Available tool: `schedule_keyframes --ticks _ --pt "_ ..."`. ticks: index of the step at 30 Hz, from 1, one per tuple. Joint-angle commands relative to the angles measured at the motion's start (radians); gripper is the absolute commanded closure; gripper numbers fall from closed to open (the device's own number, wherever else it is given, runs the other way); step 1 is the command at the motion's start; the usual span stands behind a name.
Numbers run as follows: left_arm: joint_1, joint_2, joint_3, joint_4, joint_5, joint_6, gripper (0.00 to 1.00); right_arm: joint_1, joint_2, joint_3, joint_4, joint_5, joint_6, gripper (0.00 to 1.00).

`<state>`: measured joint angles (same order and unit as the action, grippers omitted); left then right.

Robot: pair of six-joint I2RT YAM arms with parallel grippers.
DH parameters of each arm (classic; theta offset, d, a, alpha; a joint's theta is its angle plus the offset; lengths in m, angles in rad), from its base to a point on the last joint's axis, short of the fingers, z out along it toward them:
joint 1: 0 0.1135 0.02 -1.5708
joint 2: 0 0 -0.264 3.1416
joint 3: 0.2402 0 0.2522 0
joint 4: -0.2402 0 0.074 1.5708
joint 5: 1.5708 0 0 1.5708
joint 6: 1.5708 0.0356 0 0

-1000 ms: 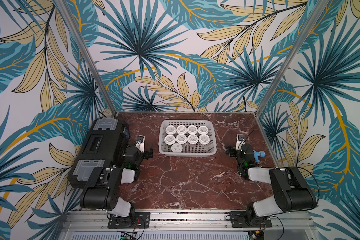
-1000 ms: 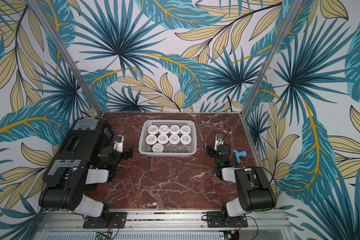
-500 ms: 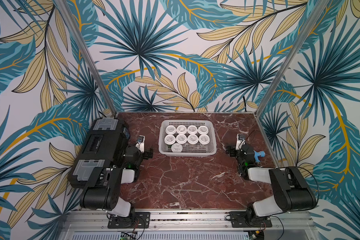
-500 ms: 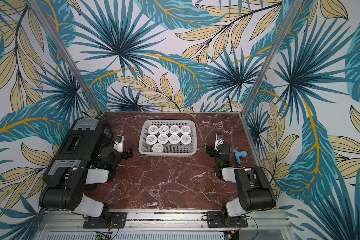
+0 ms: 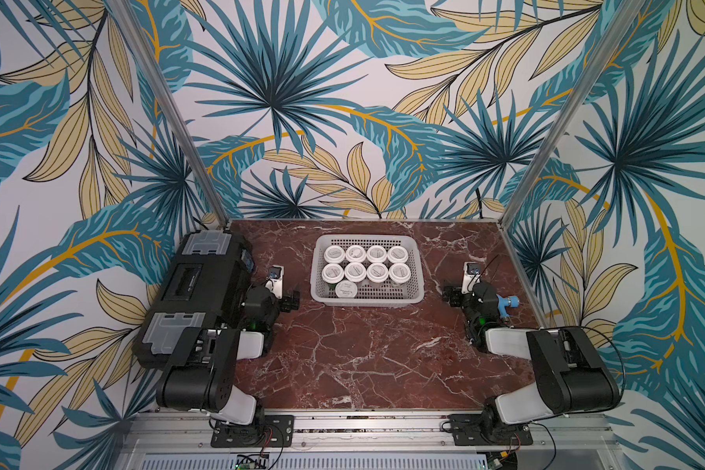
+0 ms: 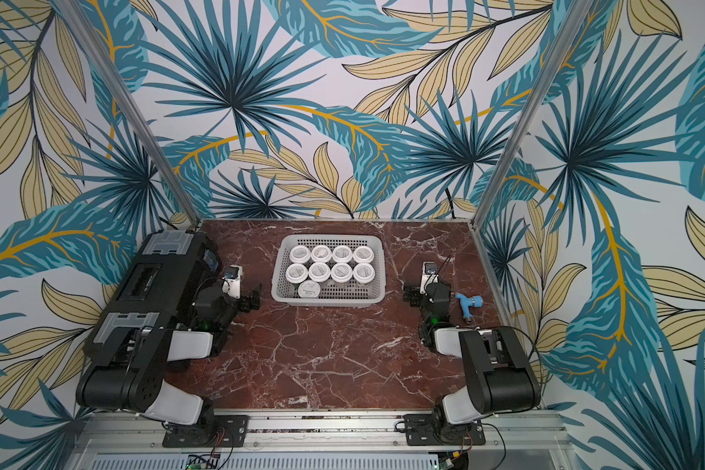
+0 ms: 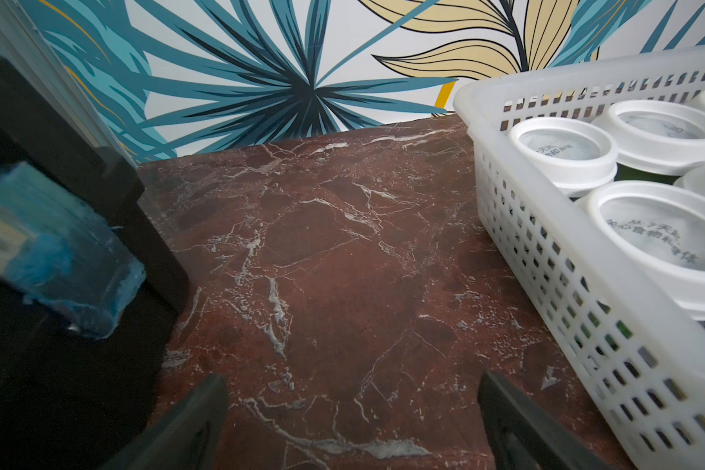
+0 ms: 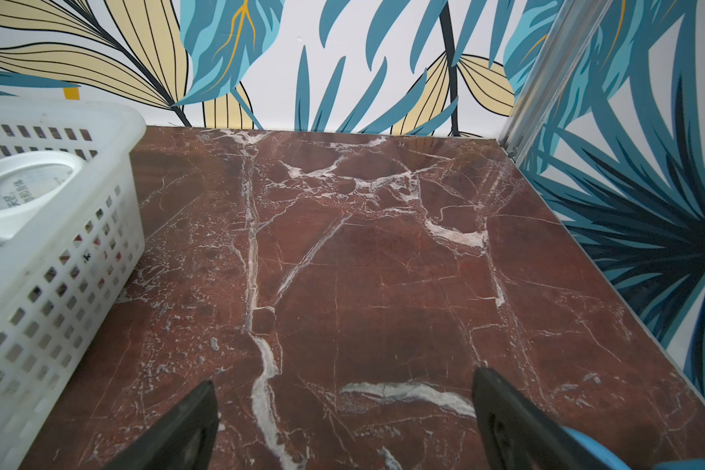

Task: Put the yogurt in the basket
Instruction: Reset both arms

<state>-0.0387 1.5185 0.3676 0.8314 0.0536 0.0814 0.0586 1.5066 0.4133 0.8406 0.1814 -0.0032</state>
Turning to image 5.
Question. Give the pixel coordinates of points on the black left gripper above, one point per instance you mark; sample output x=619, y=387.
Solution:
x=288, y=303

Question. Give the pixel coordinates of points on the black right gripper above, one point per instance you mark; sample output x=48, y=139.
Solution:
x=455, y=296

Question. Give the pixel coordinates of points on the white lidded yogurt cup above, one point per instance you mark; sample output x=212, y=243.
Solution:
x=400, y=273
x=356, y=253
x=332, y=275
x=398, y=255
x=377, y=273
x=355, y=272
x=334, y=254
x=377, y=254

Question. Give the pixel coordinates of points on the foil topped yogurt cup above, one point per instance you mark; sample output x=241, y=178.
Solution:
x=346, y=289

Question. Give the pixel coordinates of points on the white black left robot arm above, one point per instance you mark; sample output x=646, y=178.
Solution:
x=200, y=373

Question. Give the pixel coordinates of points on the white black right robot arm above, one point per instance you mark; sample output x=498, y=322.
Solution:
x=570, y=376

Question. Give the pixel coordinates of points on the white plastic perforated basket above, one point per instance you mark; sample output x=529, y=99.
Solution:
x=386, y=294

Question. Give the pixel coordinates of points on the blue plastic faucet toy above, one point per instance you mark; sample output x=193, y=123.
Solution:
x=505, y=303

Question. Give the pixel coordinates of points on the black plastic toolbox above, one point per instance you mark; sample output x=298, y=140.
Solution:
x=204, y=287

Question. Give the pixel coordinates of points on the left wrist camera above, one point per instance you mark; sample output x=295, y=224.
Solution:
x=275, y=281

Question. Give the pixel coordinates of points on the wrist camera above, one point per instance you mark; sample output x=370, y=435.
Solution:
x=471, y=275
x=275, y=281

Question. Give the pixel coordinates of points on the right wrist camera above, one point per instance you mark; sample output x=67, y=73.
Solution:
x=471, y=275

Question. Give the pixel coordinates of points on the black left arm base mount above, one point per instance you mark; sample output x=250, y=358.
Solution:
x=252, y=432

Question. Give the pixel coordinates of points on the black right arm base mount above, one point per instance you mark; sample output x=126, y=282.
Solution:
x=485, y=430

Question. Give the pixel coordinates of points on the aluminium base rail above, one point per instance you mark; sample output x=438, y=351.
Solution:
x=367, y=439

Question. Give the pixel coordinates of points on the right aluminium frame post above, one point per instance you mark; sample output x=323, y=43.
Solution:
x=591, y=73

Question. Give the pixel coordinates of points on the aluminium frame post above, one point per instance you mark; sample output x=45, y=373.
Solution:
x=591, y=73
x=145, y=57

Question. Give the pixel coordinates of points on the left aluminium frame post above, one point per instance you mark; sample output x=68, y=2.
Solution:
x=145, y=57

